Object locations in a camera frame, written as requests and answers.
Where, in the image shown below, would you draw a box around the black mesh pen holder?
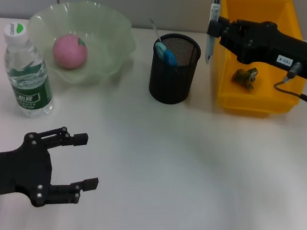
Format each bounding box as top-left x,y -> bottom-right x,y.
145,30 -> 204,108

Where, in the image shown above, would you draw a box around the clear green-label water bottle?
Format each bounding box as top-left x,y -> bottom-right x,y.
0,19 -> 66,122

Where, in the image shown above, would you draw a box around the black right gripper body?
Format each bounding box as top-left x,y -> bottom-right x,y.
214,14 -> 307,81

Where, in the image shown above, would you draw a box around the grey mechanical pen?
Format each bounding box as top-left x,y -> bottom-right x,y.
202,0 -> 222,66

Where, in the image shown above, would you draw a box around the clear plastic ruler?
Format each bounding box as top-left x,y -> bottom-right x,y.
146,17 -> 166,44

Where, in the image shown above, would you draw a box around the pale green wavy fruit bowl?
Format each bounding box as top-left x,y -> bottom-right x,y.
20,0 -> 143,93

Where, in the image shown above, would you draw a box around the green plastic wrapper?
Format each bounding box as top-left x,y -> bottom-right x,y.
229,64 -> 259,92

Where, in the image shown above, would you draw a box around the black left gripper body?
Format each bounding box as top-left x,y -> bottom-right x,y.
0,117 -> 73,217

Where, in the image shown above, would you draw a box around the blue capped scissors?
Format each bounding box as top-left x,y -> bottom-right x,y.
151,41 -> 181,68

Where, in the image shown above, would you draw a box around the pink toy peach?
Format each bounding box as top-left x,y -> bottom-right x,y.
49,31 -> 90,73

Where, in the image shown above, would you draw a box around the yellow plastic bin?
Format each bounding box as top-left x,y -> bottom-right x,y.
203,0 -> 307,125

